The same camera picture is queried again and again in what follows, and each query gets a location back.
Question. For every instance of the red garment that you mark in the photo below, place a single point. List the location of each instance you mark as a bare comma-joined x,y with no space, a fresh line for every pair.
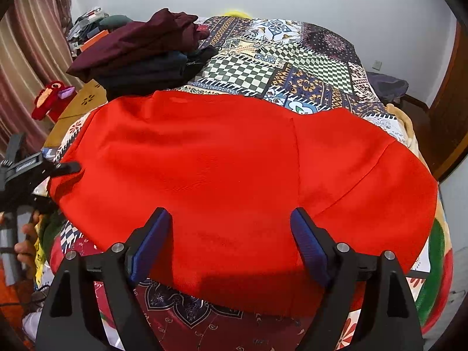
234,161

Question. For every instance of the striped curtain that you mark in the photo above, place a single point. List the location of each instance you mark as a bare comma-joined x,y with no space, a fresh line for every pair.
33,36

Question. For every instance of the wooden door frame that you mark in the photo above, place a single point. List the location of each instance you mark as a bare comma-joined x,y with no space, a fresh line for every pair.
449,109

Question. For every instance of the mustard patterned cloth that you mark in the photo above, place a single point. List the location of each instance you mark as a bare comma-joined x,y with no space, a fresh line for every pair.
84,102

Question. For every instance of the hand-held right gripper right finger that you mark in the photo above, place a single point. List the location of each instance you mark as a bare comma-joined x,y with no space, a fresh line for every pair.
307,241

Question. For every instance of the pile of small clutter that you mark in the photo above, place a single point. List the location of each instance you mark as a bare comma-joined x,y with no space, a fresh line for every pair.
86,20

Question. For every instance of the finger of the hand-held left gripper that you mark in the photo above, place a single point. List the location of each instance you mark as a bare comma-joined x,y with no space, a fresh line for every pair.
67,168

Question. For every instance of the person's left hand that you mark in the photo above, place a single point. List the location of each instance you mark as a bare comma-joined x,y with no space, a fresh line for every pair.
27,248

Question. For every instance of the grey bag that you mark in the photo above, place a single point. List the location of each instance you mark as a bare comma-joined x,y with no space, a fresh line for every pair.
387,86

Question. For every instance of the dark navy garment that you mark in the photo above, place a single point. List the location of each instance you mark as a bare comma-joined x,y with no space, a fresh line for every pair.
153,71

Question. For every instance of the red plush toy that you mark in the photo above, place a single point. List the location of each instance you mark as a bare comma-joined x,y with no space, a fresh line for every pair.
51,98

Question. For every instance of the orange box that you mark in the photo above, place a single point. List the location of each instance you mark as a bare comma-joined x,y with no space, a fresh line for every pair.
95,39

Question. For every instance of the patchwork patterned bedspread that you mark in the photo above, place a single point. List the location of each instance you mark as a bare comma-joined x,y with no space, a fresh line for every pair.
299,69

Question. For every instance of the beige blanket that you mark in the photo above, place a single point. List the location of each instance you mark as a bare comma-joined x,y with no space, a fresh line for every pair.
400,124

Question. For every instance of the maroon garment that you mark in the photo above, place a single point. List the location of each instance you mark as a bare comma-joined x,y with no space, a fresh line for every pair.
139,40

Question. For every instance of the white wall outlet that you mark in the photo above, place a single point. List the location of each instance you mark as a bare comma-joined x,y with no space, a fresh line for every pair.
377,65

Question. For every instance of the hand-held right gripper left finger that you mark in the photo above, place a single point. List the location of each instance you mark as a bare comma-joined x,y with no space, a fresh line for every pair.
151,241

